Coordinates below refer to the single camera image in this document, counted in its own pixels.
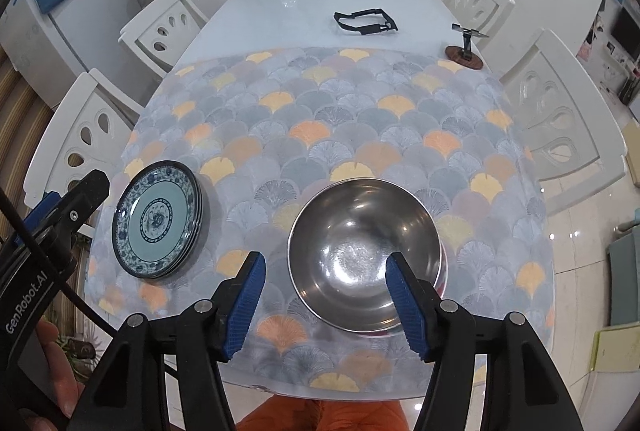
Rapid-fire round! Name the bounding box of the pink ceramic bowl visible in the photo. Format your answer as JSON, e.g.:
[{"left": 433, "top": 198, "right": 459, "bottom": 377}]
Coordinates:
[{"left": 434, "top": 245, "right": 448, "bottom": 299}]

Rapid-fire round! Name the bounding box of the person's left hand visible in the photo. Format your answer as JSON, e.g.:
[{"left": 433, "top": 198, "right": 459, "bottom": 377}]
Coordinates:
[{"left": 18, "top": 318, "right": 84, "bottom": 418}]

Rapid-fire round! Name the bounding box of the black phone stand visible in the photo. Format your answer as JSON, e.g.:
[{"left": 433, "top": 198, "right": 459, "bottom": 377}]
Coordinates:
[{"left": 445, "top": 23, "right": 489, "bottom": 70}]

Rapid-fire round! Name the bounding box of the white chair near left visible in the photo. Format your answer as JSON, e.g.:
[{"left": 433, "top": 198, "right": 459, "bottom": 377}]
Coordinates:
[{"left": 23, "top": 68, "right": 143, "bottom": 208}]

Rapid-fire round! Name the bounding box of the white chair far right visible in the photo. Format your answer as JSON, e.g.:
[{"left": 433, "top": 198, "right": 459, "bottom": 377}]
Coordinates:
[{"left": 444, "top": 0, "right": 515, "bottom": 50}]

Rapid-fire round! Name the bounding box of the orange stool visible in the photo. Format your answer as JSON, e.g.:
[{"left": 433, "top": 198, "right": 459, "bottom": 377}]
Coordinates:
[{"left": 235, "top": 395, "right": 409, "bottom": 431}]

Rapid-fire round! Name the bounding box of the white chair near right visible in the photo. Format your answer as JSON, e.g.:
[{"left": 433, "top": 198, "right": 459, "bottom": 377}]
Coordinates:
[{"left": 500, "top": 29, "right": 627, "bottom": 216}]

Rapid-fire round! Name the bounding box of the black plastic frame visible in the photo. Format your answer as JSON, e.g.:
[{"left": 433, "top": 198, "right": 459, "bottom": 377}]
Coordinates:
[{"left": 333, "top": 9, "right": 398, "bottom": 36}]

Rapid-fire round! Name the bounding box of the white refrigerator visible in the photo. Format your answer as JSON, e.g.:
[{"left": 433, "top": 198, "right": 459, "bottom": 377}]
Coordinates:
[{"left": 1, "top": 0, "right": 160, "bottom": 108}]

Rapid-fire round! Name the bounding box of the large blue floral plate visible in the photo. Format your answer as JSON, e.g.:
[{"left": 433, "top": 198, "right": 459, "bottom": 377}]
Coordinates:
[{"left": 191, "top": 176, "right": 208, "bottom": 261}]

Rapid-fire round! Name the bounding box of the white chair far left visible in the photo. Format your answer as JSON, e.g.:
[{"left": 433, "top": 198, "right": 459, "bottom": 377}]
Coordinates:
[{"left": 118, "top": 0, "right": 208, "bottom": 79}]

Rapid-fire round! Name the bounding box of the fan pattern tablecloth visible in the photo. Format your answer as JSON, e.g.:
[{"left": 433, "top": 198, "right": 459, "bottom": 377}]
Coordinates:
[{"left": 81, "top": 45, "right": 558, "bottom": 402}]

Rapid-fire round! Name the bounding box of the red steel bowl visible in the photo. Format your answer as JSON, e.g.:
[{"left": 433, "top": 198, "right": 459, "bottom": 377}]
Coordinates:
[{"left": 286, "top": 179, "right": 442, "bottom": 336}]

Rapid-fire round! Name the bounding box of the white chair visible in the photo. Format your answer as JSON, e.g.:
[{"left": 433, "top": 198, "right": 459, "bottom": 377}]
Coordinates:
[
  {"left": 444, "top": 0, "right": 515, "bottom": 50},
  {"left": 23, "top": 68, "right": 143, "bottom": 208},
  {"left": 118, "top": 0, "right": 208, "bottom": 79},
  {"left": 500, "top": 29, "right": 627, "bottom": 216}
]

